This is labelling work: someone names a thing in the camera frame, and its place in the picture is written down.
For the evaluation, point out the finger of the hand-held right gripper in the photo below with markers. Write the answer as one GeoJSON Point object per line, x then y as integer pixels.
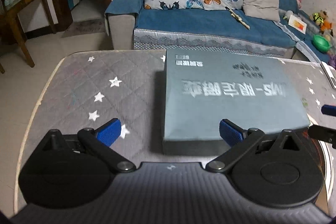
{"type": "Point", "coordinates": [324, 136]}
{"type": "Point", "coordinates": [329, 110]}

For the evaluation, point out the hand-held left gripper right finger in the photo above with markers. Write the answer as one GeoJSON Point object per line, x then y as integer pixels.
{"type": "Point", "coordinates": [232, 133]}

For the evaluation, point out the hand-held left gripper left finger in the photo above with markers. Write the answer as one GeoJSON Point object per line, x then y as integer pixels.
{"type": "Point", "coordinates": [109, 132]}

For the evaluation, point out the grey cardboard box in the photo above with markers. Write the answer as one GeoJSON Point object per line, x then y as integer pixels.
{"type": "Point", "coordinates": [223, 87]}

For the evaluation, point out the grey star-print desktop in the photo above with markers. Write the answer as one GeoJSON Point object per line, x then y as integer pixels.
{"type": "Point", "coordinates": [105, 98]}

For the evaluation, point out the white handheld device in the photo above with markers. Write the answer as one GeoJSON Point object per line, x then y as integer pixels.
{"type": "Point", "coordinates": [331, 77]}

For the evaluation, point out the purple jacket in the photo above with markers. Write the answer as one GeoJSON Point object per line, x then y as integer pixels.
{"type": "Point", "coordinates": [332, 61]}

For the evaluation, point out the green plastic bowl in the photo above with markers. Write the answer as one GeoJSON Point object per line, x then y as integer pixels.
{"type": "Point", "coordinates": [321, 43]}

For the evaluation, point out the orange plush toy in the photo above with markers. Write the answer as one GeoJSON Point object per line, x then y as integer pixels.
{"type": "Point", "coordinates": [326, 24]}

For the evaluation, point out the white card orange print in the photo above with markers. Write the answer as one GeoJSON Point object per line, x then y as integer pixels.
{"type": "Point", "coordinates": [298, 24]}

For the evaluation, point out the plush bear yellow vest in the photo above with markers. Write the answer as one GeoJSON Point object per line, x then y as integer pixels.
{"type": "Point", "coordinates": [319, 18]}

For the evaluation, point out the white plush toy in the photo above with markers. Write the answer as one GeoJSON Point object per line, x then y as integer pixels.
{"type": "Point", "coordinates": [288, 14]}

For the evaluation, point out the brown door mat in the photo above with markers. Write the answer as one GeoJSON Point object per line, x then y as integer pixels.
{"type": "Point", "coordinates": [84, 27]}

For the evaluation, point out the pink plush toy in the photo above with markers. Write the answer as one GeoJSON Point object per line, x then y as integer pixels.
{"type": "Point", "coordinates": [299, 3]}

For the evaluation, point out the white flute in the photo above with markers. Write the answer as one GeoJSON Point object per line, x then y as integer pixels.
{"type": "Point", "coordinates": [239, 18]}

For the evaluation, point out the blue sofa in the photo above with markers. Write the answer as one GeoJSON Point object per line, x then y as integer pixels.
{"type": "Point", "coordinates": [197, 22]}

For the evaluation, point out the grey pillow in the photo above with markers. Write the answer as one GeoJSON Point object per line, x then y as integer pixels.
{"type": "Point", "coordinates": [260, 2]}

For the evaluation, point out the wooden side table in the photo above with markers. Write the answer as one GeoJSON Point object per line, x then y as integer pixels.
{"type": "Point", "coordinates": [23, 2]}

